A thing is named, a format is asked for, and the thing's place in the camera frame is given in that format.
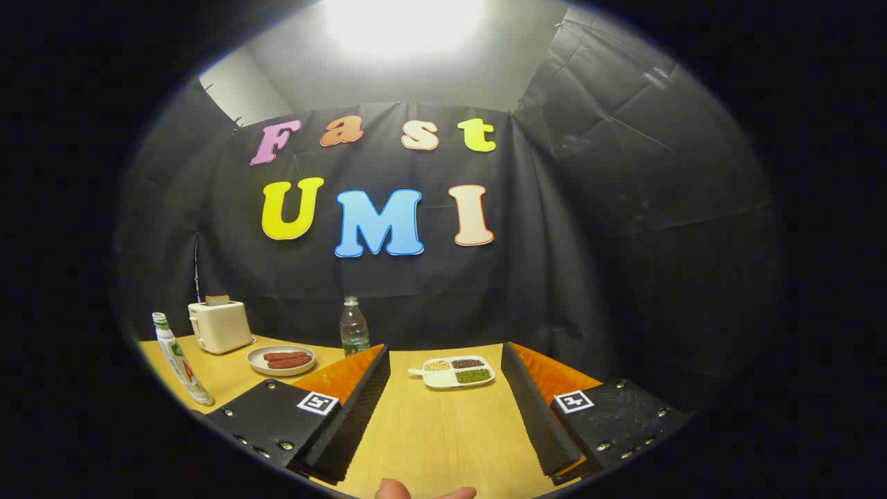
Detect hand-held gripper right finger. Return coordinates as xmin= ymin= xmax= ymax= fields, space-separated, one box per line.
xmin=500 ymin=341 xmax=695 ymax=486

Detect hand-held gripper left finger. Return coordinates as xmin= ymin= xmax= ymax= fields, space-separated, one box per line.
xmin=203 ymin=343 xmax=392 ymax=486

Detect white juice bottle green label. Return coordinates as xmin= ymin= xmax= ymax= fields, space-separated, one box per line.
xmin=152 ymin=312 xmax=214 ymax=407

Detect clear plastic water bottle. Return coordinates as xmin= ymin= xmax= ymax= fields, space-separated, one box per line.
xmin=340 ymin=297 xmax=371 ymax=357

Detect wooden table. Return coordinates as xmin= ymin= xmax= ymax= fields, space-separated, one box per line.
xmin=137 ymin=338 xmax=611 ymax=499

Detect red sausage strips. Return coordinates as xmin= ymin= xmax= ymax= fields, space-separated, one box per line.
xmin=263 ymin=351 xmax=313 ymax=369

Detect white divided dish with grains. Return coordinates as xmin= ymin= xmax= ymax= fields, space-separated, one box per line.
xmin=407 ymin=356 xmax=496 ymax=389

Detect round white plate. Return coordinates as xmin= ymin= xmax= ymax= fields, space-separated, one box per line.
xmin=247 ymin=345 xmax=317 ymax=377

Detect black backdrop cloth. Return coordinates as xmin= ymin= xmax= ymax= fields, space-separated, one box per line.
xmin=114 ymin=7 xmax=780 ymax=389

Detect cream toaster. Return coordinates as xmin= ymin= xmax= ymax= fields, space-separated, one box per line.
xmin=188 ymin=299 xmax=255 ymax=356

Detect bright ceiling light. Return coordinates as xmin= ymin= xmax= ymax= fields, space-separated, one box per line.
xmin=326 ymin=0 xmax=487 ymax=63

